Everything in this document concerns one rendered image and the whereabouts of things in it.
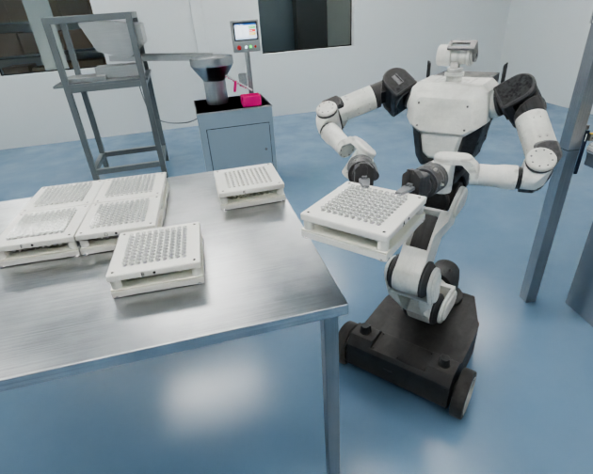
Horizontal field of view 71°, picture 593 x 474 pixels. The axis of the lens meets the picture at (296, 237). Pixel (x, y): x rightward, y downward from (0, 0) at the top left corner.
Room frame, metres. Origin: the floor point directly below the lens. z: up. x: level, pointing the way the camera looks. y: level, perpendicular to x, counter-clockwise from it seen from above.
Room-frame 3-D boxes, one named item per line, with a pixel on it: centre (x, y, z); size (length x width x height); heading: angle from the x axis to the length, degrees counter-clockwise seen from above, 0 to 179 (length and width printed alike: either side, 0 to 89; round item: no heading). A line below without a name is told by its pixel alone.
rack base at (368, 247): (0.98, -0.19, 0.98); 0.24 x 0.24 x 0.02; 52
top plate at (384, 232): (0.98, -0.19, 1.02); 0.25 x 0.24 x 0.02; 52
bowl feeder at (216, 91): (3.77, 0.54, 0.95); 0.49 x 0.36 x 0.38; 102
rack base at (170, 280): (1.04, 0.40, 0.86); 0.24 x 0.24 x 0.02; 10
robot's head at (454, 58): (1.47, -0.57, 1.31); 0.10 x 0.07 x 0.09; 52
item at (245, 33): (3.91, 0.31, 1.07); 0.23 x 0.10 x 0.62; 102
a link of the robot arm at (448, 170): (1.19, -0.44, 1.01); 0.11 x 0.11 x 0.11; 44
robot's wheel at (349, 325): (1.43, -0.21, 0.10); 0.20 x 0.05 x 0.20; 142
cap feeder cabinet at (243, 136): (3.72, 0.49, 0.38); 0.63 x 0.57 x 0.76; 102
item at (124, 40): (4.08, 1.35, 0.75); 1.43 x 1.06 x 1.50; 102
